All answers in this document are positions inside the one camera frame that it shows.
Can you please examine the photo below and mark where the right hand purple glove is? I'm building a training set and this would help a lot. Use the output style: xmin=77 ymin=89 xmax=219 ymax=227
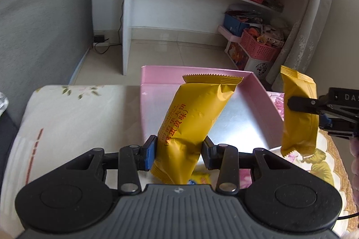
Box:
xmin=350 ymin=138 xmax=359 ymax=190

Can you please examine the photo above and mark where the blue storage box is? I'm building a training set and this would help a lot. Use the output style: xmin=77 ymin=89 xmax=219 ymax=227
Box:
xmin=223 ymin=14 xmax=250 ymax=37

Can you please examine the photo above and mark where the pink plastic basket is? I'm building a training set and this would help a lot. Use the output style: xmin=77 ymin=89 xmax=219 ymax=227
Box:
xmin=240 ymin=29 xmax=280 ymax=61

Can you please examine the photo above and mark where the beige curtain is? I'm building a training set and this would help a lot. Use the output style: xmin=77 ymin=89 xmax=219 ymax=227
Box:
xmin=266 ymin=0 xmax=332 ymax=92

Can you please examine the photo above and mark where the long yellow snack pack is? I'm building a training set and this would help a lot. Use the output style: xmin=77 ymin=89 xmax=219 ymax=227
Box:
xmin=151 ymin=74 xmax=243 ymax=184

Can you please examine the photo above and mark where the pink cardboard box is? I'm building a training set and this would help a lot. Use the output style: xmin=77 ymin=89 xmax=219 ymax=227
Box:
xmin=140 ymin=66 xmax=283 ymax=153

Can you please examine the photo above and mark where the grey sofa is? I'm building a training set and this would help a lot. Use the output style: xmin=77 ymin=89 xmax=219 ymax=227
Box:
xmin=1 ymin=0 xmax=93 ymax=125

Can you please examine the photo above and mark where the black power adapter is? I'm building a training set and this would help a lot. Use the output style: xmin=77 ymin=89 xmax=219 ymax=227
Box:
xmin=93 ymin=35 xmax=107 ymax=43

